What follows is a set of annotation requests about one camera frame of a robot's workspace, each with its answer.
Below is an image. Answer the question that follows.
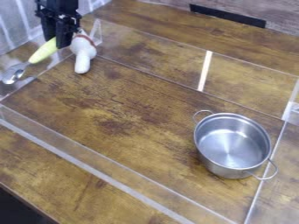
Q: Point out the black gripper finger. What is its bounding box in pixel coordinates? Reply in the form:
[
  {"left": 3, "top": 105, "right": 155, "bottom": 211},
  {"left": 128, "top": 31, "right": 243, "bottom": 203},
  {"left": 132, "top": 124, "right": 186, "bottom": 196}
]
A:
[
  {"left": 56, "top": 17, "right": 78, "bottom": 49},
  {"left": 42, "top": 17, "right": 56, "bottom": 41}
]

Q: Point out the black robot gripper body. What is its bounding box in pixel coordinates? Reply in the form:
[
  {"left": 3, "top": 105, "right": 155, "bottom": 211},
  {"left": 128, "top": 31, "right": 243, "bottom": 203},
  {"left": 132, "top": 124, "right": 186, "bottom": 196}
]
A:
[{"left": 35, "top": 0, "right": 82, "bottom": 22}]

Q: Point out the stainless steel pot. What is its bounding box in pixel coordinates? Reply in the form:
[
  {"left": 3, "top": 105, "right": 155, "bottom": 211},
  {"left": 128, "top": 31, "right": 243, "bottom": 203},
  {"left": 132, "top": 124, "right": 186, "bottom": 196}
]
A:
[{"left": 192, "top": 109, "right": 278, "bottom": 181}]

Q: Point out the clear acrylic triangle stand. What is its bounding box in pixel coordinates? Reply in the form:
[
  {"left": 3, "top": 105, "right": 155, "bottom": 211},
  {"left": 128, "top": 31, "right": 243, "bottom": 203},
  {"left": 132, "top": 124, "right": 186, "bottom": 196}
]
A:
[{"left": 67, "top": 18, "right": 106, "bottom": 47}]

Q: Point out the white toy mushroom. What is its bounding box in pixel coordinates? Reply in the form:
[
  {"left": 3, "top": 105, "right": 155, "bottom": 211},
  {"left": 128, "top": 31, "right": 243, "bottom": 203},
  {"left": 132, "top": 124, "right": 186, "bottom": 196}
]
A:
[{"left": 70, "top": 31, "right": 98, "bottom": 74}]

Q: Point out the black bar on table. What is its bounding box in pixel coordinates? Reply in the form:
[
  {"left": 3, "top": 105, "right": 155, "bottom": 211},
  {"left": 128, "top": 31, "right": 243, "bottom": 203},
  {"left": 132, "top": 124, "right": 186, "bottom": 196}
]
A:
[{"left": 190, "top": 3, "right": 267, "bottom": 28}]

